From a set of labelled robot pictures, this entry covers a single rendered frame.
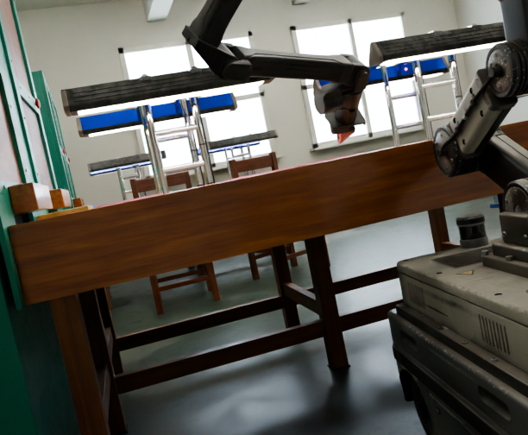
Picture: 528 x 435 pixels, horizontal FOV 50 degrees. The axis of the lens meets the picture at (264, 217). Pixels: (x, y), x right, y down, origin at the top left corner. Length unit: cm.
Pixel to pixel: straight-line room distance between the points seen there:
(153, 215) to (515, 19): 88
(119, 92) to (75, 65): 516
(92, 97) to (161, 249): 53
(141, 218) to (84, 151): 534
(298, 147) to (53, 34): 307
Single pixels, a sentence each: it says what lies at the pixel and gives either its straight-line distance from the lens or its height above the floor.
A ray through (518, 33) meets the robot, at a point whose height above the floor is 94.
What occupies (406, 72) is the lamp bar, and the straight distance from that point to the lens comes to 260.
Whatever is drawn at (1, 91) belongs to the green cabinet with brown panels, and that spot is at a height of 116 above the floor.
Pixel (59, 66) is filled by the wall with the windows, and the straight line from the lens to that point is 687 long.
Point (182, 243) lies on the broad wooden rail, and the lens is 139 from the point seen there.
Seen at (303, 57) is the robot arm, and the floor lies 102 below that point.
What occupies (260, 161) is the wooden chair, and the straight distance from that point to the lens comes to 435.
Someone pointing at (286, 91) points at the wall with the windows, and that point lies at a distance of 719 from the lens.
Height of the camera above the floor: 77
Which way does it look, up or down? 4 degrees down
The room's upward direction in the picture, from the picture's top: 11 degrees counter-clockwise
